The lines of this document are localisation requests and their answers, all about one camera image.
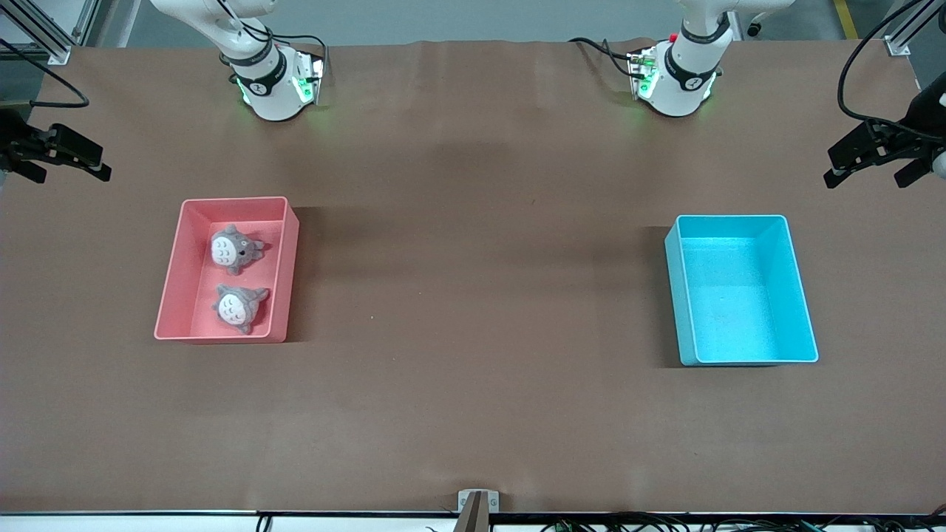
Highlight grey plush toy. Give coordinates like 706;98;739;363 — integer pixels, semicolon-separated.
209;224;267;276
212;284;270;335

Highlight blue plastic box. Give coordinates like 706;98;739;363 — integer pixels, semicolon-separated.
664;214;820;366

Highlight pink plastic box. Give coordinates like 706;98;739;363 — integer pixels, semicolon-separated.
154;196;301;345

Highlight brown table cover sheet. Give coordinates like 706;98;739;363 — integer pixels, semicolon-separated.
0;37;946;516

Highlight aluminium frame profile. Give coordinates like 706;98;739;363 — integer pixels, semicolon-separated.
0;0;101;66
883;0;946;58

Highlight black base power cable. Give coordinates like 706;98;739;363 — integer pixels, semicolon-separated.
568;35;636;78
277;33;330;78

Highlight grey metal mount bracket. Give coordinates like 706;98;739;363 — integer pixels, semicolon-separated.
457;489;500;532

